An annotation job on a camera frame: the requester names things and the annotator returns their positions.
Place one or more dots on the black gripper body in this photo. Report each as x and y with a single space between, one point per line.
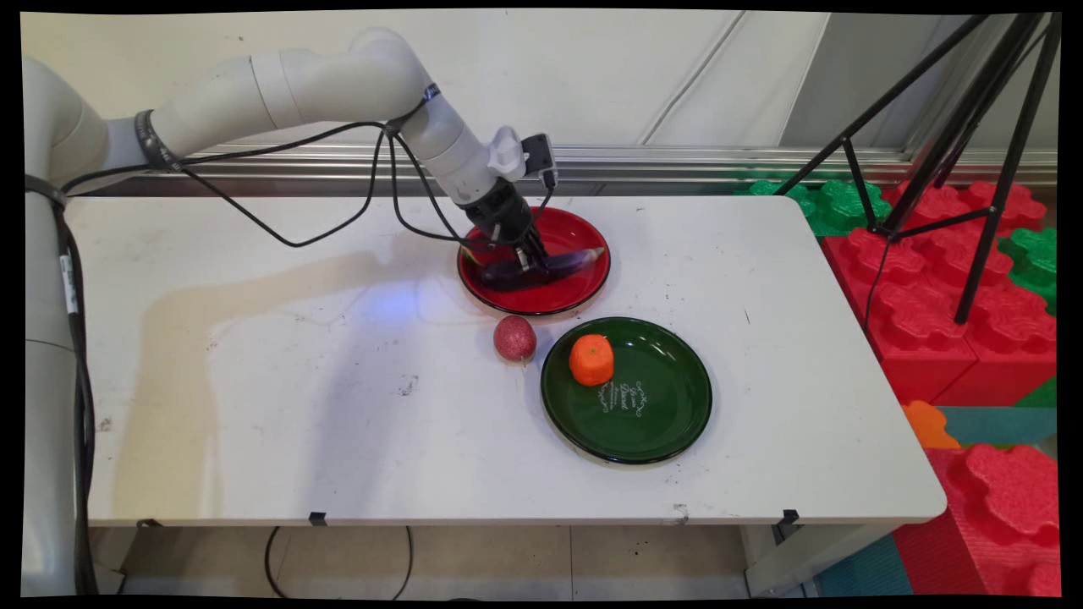
503 211

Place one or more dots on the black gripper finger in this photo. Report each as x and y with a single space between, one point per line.
497 245
536 252

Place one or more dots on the purple toy eggplant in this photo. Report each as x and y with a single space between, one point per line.
571 264

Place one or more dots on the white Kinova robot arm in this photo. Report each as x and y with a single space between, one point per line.
321 85

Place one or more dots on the red plate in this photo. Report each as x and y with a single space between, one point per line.
558 296

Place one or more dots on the pink-red round toy fruit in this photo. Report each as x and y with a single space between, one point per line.
514 338

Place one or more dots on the orange toy tangerine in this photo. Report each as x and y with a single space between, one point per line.
591 359

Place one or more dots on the dark green plate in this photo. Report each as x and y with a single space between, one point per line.
656 414

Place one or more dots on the green foam block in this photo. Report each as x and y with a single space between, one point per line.
833 207
1034 262

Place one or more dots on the black table edge clip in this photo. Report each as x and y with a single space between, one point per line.
789 518
318 518

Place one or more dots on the red foam block stack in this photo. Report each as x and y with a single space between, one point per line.
914 321

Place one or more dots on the grey table leg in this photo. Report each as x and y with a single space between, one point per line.
804 562

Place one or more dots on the orange foam piece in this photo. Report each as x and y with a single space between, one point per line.
928 425

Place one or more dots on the teal foam mat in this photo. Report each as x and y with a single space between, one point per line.
1003 425
863 571

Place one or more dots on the black tripod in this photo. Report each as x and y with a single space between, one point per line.
1003 182

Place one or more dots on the big red foam block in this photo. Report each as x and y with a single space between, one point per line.
998 524

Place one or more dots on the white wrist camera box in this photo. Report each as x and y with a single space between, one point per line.
537 156

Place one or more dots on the aluminium wall rail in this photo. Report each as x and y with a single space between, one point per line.
677 165

